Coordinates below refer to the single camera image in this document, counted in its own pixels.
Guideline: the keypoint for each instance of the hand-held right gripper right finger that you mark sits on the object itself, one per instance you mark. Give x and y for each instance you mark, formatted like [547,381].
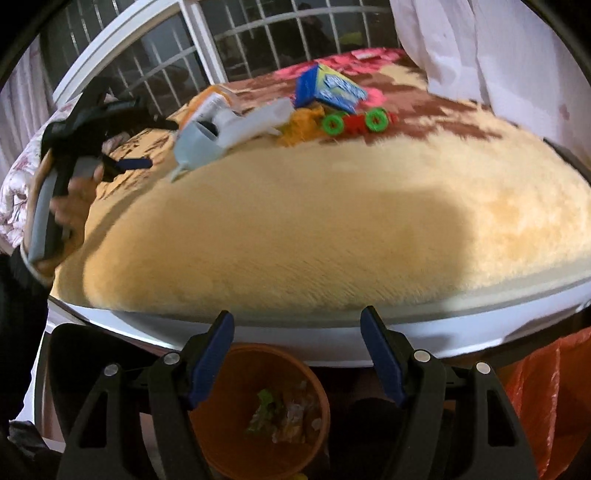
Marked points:
[383,360]

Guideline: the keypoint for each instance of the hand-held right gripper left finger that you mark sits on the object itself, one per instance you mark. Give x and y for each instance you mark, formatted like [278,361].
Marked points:
[212,360]

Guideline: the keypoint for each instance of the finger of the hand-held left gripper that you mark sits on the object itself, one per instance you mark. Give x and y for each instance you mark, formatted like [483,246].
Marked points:
[147,121]
[134,164]

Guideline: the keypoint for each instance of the orange plastic bin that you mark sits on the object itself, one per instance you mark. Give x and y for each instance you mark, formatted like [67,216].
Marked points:
[240,369]

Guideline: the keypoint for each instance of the orange white carton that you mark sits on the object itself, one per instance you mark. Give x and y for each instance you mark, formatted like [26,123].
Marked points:
[210,101]

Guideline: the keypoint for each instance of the white plastic toy piece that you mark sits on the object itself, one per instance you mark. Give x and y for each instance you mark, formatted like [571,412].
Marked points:
[258,122]

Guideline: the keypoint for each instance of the orange toy piece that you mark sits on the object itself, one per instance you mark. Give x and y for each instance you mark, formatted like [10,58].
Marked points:
[300,127]

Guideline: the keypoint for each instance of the blue cardboard box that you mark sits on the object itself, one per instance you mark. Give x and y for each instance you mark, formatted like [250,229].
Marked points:
[323,87]

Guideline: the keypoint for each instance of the red toy car green wheels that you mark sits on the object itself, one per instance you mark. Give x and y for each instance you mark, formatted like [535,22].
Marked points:
[355,122]

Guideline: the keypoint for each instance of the person's left hand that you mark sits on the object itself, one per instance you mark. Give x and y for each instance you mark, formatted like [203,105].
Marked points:
[74,203]

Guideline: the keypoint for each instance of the pink curtain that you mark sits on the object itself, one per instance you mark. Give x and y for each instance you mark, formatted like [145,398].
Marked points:
[23,92]

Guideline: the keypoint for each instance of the green wrapper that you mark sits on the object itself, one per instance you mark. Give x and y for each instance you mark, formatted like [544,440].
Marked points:
[265,406]

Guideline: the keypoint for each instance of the white floral pillow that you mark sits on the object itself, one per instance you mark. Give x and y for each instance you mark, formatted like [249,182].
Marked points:
[14,194]

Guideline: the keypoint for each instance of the clear crumpled wrapper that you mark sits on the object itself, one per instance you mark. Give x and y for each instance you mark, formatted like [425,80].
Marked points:
[293,420]

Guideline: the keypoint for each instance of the floral plush blanket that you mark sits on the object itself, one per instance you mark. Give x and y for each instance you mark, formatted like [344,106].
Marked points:
[323,221]

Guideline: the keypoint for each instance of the orange plastic bag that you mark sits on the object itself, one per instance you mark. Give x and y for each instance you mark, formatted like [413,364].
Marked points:
[545,383]

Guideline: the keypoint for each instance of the white window grille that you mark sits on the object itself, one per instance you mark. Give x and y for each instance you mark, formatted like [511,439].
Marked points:
[277,19]

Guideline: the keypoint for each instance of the yellow green cloth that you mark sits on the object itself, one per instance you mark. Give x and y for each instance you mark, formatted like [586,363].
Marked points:
[353,36]

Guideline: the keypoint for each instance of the white curtain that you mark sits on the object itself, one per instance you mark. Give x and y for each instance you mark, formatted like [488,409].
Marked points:
[485,55]

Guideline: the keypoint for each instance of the white window frame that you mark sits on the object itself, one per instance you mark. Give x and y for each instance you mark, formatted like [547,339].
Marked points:
[203,41]

